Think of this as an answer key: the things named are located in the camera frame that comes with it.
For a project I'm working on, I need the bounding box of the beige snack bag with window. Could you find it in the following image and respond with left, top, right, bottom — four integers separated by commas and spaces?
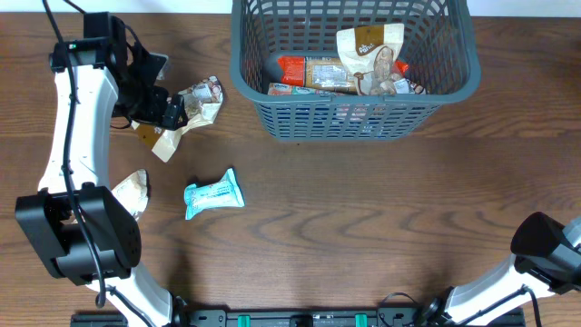
131, 75, 225, 164

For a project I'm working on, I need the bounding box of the beige paper bag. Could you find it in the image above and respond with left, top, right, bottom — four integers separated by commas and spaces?
112, 169, 149, 221

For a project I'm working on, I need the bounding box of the teal snack pack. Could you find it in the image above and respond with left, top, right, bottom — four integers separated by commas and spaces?
183, 168, 245, 221

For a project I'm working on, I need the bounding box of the Kleenex tissue multipack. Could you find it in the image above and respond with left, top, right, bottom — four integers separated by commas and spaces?
266, 82, 387, 135

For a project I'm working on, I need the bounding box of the orange tan pasta package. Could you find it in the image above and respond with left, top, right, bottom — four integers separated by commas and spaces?
277, 55, 357, 94

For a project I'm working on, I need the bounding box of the beige cookie bag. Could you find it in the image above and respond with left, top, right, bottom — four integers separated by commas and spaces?
336, 23, 427, 95

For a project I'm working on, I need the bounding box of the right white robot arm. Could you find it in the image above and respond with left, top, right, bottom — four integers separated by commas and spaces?
442, 212, 580, 326

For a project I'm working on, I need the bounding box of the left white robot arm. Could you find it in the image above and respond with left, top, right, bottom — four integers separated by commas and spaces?
15, 12, 189, 326

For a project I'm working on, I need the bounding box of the grey plastic mesh basket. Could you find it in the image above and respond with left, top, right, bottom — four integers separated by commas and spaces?
230, 0, 481, 141

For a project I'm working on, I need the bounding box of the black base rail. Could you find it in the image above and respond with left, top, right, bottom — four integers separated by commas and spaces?
70, 307, 526, 327

